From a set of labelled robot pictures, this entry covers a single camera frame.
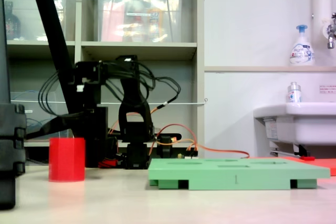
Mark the straight black gripper finger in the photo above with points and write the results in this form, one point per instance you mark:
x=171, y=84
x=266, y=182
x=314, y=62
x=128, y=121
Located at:
x=97, y=129

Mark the curved black gripper finger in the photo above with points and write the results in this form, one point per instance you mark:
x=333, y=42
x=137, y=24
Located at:
x=59, y=124

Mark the red octagonal pillar block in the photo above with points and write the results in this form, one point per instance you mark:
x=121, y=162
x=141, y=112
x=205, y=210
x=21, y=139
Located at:
x=67, y=159

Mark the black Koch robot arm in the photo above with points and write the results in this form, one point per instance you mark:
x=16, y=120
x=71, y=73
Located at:
x=132, y=87

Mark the notched black stack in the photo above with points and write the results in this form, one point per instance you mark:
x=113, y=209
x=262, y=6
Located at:
x=10, y=140

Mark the black tripod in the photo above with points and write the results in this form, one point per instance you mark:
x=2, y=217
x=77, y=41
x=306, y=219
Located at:
x=53, y=35

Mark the black table clamp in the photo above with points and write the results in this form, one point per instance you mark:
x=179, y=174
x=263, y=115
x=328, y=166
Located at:
x=165, y=150

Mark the pink box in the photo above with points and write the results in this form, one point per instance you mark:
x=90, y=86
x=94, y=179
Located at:
x=111, y=22

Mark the beige shelf unit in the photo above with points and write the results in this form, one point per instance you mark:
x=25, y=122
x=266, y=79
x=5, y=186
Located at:
x=78, y=19

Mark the large clear plastic bin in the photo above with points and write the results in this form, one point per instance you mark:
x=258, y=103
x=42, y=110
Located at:
x=136, y=24

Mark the small circuit board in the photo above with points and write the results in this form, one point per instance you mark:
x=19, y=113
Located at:
x=191, y=157

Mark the yellow bottle with pink cap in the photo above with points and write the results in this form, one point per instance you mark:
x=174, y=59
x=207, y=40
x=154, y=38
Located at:
x=155, y=19

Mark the clear bin with bottles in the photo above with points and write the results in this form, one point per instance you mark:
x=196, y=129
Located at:
x=26, y=19

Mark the dark grey upright panel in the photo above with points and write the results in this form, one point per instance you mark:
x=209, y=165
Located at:
x=4, y=37

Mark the dark glass bottle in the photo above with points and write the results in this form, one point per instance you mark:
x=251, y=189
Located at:
x=11, y=24

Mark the green shape sorting board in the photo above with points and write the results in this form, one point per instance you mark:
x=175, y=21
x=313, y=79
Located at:
x=236, y=178

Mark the small clear bottle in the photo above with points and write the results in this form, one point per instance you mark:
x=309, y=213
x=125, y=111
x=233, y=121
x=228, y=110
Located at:
x=294, y=94

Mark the white sink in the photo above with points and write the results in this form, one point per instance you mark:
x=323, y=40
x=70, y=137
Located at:
x=309, y=124

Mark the white pump soap bottle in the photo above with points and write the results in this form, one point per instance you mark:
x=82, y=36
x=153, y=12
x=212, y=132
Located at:
x=302, y=51

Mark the metal faucet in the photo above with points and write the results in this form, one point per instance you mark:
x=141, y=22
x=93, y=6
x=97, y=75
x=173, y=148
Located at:
x=330, y=35

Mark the red printed base mount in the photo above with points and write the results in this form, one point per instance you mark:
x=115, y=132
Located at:
x=110, y=163

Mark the red text wall label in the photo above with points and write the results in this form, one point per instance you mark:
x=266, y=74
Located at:
x=328, y=89

